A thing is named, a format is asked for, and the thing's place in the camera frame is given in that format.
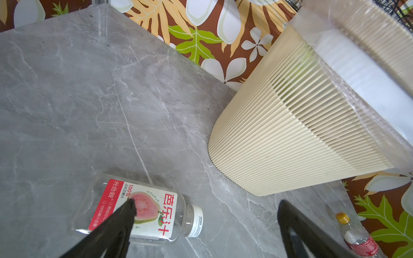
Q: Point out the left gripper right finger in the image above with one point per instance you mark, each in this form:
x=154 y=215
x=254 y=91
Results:
x=300 y=233

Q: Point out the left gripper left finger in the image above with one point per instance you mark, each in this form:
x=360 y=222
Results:
x=109 y=240

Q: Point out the guava juice bottle pink label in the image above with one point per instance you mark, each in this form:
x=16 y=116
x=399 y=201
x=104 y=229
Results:
x=162 y=215

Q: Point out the clear bottle red label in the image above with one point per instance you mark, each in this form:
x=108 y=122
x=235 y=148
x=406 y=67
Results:
x=358 y=239

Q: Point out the beige plastic waste bin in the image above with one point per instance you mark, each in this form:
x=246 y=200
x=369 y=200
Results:
x=332 y=98

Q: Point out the black wire wall basket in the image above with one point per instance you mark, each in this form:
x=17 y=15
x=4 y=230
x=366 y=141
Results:
x=401 y=11

